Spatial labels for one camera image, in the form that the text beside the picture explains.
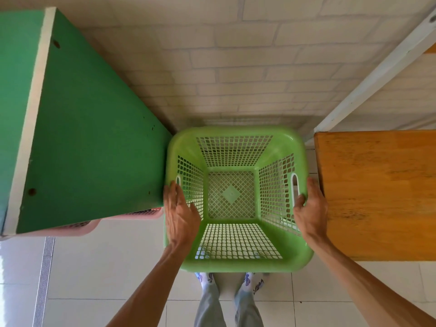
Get person's left forearm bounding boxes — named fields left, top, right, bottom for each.
left=106, top=242, right=192, bottom=327

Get pink plastic basket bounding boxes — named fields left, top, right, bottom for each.
left=0, top=207, right=164, bottom=242

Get metal floor drain grate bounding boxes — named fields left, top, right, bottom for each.
left=32, top=236, right=56, bottom=327

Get white metal frame bar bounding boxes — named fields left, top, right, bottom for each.
left=302, top=7, right=436, bottom=147

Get orange wooden table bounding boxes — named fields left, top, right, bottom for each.
left=313, top=130, right=436, bottom=262

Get green wooden cabinet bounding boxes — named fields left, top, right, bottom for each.
left=0, top=7, right=173, bottom=236

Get person's left leg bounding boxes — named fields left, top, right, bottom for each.
left=193, top=289, right=228, bottom=327

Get white patterned sock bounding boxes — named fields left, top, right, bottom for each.
left=194, top=272, right=219, bottom=294
left=240, top=272, right=270, bottom=295

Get person's leg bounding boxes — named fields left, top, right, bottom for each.
left=234, top=289, right=265, bottom=327
left=193, top=289, right=228, bottom=327

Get person's right forearm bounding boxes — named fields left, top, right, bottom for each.
left=304, top=234, right=436, bottom=327

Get person's right leg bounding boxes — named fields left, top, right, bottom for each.
left=234, top=289, right=265, bottom=327

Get person's right hand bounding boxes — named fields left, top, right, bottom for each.
left=293, top=177, right=330, bottom=246

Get green plastic laundry basket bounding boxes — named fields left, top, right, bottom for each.
left=163, top=125, right=315, bottom=273

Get person's left hand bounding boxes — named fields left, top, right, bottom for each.
left=163, top=181, right=202, bottom=251

